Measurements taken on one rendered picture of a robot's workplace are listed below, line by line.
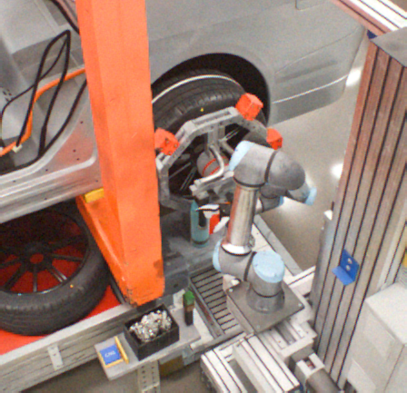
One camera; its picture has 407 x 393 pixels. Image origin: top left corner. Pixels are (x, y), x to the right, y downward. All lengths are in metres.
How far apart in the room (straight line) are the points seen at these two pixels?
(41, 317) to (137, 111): 1.27
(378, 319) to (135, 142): 0.96
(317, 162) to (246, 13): 1.66
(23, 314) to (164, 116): 1.07
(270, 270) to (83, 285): 1.00
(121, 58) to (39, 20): 1.73
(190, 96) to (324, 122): 1.89
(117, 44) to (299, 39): 1.33
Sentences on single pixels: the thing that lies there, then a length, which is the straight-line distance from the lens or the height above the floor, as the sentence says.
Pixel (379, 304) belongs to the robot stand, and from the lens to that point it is 2.17.
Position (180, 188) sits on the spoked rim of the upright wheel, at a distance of 3.16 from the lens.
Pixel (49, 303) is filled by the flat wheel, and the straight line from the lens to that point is 3.04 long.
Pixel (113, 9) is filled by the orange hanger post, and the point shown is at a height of 1.98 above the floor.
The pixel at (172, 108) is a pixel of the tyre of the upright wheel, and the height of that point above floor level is 1.14.
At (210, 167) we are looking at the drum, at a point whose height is 0.90.
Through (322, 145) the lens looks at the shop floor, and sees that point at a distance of 4.44.
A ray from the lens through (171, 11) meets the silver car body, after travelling 2.69.
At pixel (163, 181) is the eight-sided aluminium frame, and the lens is 2.91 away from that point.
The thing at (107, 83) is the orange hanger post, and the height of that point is 1.73.
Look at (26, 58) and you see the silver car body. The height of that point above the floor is 1.01.
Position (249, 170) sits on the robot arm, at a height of 1.40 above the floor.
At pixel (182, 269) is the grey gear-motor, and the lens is 3.21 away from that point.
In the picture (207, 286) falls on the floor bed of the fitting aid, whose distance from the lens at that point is 3.56.
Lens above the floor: 2.98
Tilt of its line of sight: 46 degrees down
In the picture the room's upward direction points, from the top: straight up
